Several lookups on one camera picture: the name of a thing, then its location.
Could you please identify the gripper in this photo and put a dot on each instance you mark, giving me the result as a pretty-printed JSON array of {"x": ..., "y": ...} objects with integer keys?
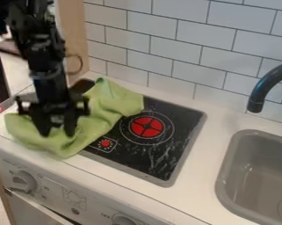
[{"x": 49, "y": 101}]

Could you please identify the green cloth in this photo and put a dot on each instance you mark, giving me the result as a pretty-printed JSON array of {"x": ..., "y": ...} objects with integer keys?
[{"x": 107, "y": 105}]

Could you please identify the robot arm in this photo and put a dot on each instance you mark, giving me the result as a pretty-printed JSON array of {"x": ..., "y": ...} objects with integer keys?
[{"x": 39, "y": 35}]

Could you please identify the cardboard box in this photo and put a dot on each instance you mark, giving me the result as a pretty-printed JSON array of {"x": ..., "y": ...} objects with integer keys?
[{"x": 73, "y": 35}]

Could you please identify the toy stove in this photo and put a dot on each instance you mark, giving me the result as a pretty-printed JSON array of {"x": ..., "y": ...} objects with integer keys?
[{"x": 158, "y": 137}]

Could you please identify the toy sink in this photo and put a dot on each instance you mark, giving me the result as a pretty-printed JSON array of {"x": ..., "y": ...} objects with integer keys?
[{"x": 256, "y": 178}]

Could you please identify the tap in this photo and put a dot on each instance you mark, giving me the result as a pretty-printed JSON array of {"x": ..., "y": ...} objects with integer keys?
[{"x": 264, "y": 88}]

